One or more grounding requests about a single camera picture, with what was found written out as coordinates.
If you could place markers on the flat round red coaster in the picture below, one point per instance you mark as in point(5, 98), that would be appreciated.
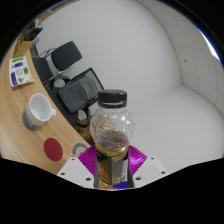
point(53, 149)

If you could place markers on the black carton box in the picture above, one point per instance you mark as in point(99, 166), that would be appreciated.
point(35, 28)

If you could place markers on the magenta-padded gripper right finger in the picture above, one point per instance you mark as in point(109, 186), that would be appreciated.
point(146, 170)

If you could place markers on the white green purple leaflet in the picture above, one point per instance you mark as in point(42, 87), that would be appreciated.
point(20, 71)

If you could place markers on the brown cardboard box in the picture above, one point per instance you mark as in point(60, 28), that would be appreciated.
point(24, 45)

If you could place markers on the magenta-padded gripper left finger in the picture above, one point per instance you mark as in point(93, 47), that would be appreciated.
point(76, 170)

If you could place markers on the grey backpack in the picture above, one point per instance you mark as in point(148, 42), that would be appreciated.
point(78, 95)

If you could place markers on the clear bottle with black cap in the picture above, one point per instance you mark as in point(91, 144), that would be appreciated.
point(111, 133)

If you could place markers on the grey and white mug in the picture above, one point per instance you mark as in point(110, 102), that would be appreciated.
point(38, 111)

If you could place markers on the black mesh office chair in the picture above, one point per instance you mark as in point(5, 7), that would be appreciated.
point(91, 75)

